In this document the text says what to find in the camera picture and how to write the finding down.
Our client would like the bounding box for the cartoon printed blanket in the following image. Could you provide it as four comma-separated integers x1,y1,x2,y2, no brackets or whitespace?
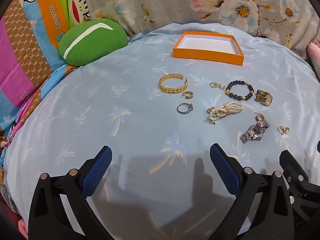
0,0,98,205

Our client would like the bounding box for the silver ring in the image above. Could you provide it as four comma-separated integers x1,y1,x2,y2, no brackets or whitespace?
177,102,195,114

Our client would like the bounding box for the silver wristwatch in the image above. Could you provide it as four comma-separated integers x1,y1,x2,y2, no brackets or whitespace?
239,113,271,144

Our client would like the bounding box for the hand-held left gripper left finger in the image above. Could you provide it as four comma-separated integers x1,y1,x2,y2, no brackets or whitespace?
29,145,113,240

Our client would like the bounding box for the orange cardboard box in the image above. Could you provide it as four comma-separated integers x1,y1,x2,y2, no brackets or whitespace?
172,31,245,66

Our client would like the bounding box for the gold chain bangle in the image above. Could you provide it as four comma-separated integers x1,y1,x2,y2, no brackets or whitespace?
158,73,189,94

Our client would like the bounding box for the light blue palm-print sheet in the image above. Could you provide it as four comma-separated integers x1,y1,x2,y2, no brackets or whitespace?
4,22,320,240

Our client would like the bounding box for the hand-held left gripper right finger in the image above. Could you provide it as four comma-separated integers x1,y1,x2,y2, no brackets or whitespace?
209,143,295,240

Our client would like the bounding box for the pearl strand bracelet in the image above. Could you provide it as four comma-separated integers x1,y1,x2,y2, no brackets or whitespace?
206,101,244,125

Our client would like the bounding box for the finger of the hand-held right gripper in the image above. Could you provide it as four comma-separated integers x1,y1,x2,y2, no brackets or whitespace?
279,150,320,205

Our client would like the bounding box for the pink pillow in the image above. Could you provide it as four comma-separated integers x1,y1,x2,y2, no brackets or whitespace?
306,41,320,78

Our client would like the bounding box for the gold wristwatch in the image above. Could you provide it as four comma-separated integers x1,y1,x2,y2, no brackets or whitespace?
255,89,273,107

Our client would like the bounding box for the dark bead bracelet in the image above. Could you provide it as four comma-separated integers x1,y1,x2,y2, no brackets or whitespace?
225,80,255,101

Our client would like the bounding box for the green round cushion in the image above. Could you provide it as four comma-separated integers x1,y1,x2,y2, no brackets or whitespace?
58,17,128,67

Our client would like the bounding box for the grey floral blanket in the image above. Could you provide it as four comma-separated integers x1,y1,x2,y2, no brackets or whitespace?
85,0,320,63

